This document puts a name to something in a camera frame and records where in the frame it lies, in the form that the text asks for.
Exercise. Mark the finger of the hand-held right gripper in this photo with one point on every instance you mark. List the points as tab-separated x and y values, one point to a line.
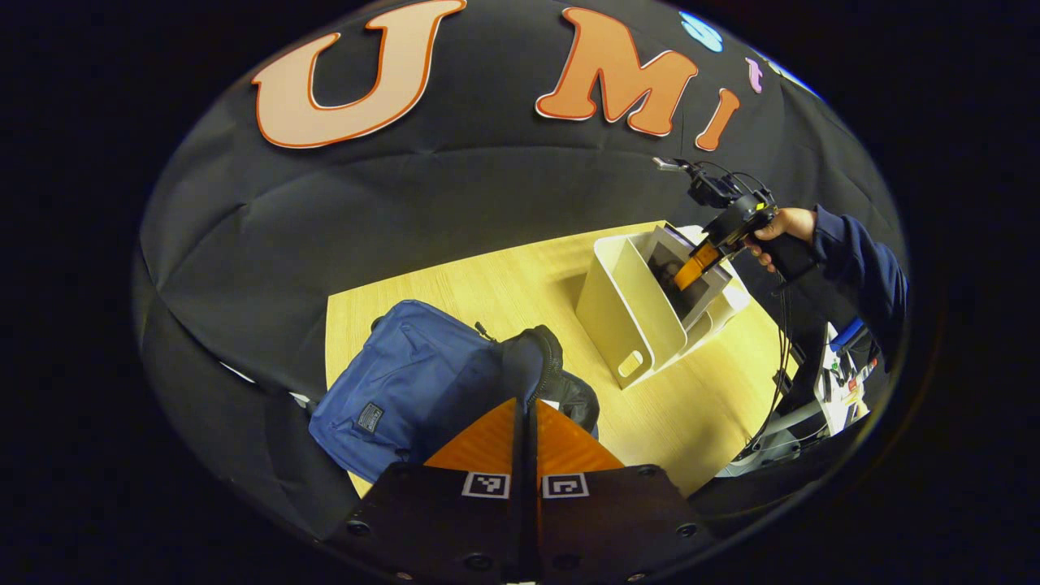
697	264

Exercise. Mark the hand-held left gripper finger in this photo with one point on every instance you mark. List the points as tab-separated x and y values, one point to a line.
520	504
535	504

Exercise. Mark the white cover book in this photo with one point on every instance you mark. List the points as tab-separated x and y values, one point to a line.
666	260

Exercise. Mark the white bookshelf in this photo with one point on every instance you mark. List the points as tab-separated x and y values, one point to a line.
617	309

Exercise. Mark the blue schoolbag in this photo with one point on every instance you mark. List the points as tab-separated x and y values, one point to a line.
406	374

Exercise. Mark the white equipment stand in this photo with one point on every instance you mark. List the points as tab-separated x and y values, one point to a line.
837	390

